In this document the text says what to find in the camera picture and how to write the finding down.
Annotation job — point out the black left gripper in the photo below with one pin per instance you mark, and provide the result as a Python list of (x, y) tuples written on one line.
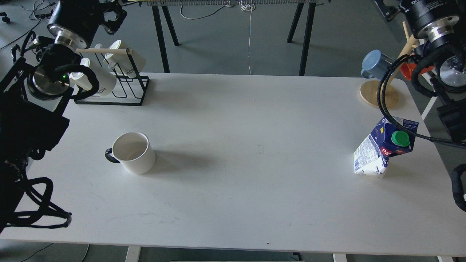
[(111, 15)]

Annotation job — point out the white mug black handle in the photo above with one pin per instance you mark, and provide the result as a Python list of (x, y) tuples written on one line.
[(133, 151)]

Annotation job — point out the blue white milk carton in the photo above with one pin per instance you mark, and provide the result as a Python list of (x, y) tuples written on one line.
[(386, 140)]

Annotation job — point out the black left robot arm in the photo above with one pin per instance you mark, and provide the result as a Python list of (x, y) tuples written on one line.
[(46, 74)]

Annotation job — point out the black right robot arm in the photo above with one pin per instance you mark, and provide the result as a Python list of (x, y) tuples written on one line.
[(441, 23)]

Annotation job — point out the blue metal cup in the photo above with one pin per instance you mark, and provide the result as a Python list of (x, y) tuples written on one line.
[(375, 64)]

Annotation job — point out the orange cup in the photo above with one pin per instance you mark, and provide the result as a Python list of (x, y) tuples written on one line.
[(408, 68)]

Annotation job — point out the white hanging mug rear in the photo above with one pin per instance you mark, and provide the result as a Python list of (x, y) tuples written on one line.
[(121, 63)]

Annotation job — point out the white hanging mug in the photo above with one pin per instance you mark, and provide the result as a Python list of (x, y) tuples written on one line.
[(107, 80), (121, 63)]

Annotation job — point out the black trestle table legs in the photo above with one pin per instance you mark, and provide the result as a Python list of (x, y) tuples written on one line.
[(234, 36)]

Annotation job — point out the white hanging mug front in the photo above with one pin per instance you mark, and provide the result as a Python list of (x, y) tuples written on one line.
[(107, 80)]

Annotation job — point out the black wire mug rack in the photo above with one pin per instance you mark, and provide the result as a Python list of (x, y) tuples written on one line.
[(127, 91)]

